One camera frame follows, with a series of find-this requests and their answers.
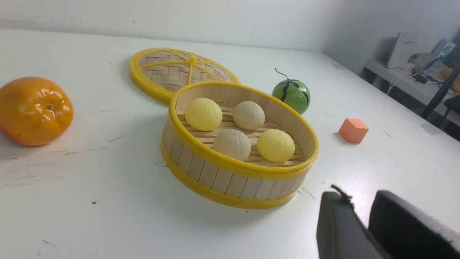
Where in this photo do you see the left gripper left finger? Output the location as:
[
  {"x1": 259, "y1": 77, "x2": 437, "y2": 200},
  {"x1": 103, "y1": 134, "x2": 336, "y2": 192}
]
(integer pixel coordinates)
[{"x1": 316, "y1": 184, "x2": 391, "y2": 259}]

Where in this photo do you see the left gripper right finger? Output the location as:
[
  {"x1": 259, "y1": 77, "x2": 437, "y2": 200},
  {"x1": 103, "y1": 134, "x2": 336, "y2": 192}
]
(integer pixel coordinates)
[{"x1": 368, "y1": 190, "x2": 460, "y2": 259}]

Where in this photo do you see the background desk with clutter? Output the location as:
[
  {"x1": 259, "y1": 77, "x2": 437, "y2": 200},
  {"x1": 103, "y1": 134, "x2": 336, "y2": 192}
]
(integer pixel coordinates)
[{"x1": 363, "y1": 37, "x2": 459, "y2": 140}]

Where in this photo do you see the woven bamboo steamer lid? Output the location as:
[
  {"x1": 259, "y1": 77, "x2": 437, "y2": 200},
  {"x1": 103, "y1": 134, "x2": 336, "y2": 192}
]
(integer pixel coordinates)
[{"x1": 129, "y1": 48, "x2": 240, "y2": 104}]

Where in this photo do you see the white bun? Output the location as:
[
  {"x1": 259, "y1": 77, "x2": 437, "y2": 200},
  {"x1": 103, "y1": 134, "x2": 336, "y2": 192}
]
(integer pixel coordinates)
[
  {"x1": 232, "y1": 101, "x2": 266, "y2": 131},
  {"x1": 212, "y1": 128, "x2": 251, "y2": 161}
]

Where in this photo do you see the white box device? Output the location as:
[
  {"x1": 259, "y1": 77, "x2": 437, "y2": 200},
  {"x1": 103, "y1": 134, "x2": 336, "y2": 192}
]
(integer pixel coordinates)
[{"x1": 386, "y1": 32, "x2": 419, "y2": 69}]

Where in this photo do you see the bamboo steamer tray yellow rim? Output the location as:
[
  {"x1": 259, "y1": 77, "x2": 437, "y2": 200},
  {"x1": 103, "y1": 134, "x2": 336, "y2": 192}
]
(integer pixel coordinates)
[{"x1": 161, "y1": 82, "x2": 319, "y2": 209}]

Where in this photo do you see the orange toy tangerine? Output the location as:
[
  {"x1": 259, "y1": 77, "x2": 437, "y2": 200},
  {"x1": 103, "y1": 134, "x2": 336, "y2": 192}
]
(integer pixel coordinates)
[{"x1": 0, "y1": 77, "x2": 74, "y2": 146}]

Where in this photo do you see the green toy watermelon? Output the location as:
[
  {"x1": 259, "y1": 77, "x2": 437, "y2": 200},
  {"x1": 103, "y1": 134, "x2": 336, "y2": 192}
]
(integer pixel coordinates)
[{"x1": 271, "y1": 68, "x2": 311, "y2": 115}]

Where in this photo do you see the yellow bun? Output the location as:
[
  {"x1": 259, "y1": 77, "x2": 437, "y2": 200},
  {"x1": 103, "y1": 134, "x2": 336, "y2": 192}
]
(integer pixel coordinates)
[
  {"x1": 257, "y1": 128, "x2": 295, "y2": 163},
  {"x1": 184, "y1": 98, "x2": 223, "y2": 131}
]

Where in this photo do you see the orange foam cube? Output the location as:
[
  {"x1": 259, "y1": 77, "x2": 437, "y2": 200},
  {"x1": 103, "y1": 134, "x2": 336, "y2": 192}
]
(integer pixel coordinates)
[{"x1": 338, "y1": 118, "x2": 369, "y2": 143}]

